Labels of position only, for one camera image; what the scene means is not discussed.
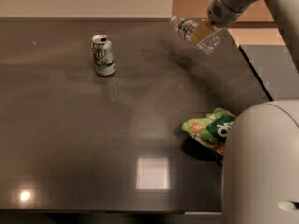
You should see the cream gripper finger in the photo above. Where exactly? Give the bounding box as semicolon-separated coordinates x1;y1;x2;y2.
191;19;218;45

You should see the clear plastic water bottle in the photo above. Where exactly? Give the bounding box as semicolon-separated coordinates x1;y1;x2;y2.
170;16;220;55

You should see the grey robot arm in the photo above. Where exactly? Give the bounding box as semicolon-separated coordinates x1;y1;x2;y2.
208;0;299;224

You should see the grey side table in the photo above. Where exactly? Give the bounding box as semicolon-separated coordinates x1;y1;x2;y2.
239;45;299;101

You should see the green rice chips bag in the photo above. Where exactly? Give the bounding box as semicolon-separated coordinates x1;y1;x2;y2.
181;107;236;163

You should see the white green soda can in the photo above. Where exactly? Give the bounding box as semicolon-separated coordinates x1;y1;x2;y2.
91;35;116;77

